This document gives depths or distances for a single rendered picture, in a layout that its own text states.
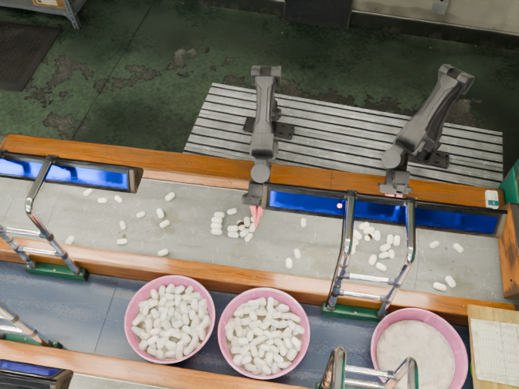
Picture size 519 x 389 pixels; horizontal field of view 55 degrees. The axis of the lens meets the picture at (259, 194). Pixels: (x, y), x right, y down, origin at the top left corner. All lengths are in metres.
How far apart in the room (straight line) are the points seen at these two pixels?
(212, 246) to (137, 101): 1.66
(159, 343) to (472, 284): 0.96
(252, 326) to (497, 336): 0.70
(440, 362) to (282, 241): 0.59
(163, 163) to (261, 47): 1.73
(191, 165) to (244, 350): 0.68
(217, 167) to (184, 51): 1.73
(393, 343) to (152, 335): 0.71
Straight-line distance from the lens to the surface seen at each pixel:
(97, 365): 1.54
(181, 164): 1.79
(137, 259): 1.62
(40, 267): 1.78
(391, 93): 3.15
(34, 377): 1.20
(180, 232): 1.67
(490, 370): 1.56
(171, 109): 3.04
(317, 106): 2.08
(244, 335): 1.52
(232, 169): 1.75
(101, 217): 1.77
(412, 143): 1.59
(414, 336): 1.57
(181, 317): 1.54
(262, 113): 1.53
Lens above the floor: 2.18
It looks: 57 degrees down
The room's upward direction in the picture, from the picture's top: 2 degrees counter-clockwise
